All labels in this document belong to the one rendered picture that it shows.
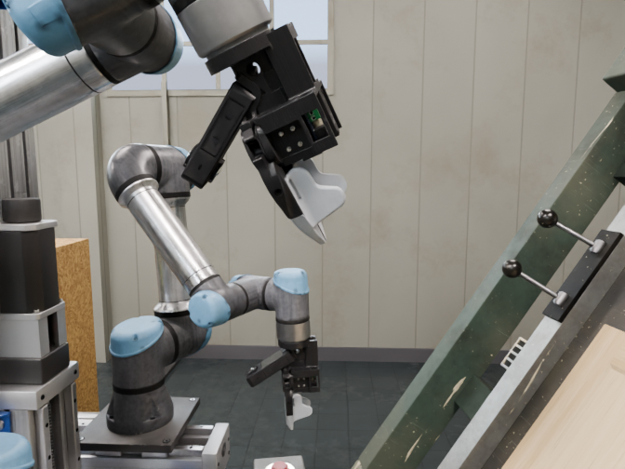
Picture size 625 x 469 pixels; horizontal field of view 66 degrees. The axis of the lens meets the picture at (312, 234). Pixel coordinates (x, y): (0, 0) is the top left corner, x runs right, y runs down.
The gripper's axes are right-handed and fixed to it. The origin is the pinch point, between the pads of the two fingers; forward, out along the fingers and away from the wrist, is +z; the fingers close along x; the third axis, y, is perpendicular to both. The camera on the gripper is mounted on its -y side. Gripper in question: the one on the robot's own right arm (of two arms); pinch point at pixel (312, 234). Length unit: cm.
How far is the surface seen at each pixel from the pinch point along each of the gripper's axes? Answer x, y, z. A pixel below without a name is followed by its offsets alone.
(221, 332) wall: 281, -201, 168
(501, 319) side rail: 51, 16, 58
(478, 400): 37, 5, 67
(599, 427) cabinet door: 11, 23, 51
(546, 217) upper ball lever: 43, 30, 32
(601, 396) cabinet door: 15, 25, 50
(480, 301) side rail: 53, 13, 53
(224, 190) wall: 321, -150, 63
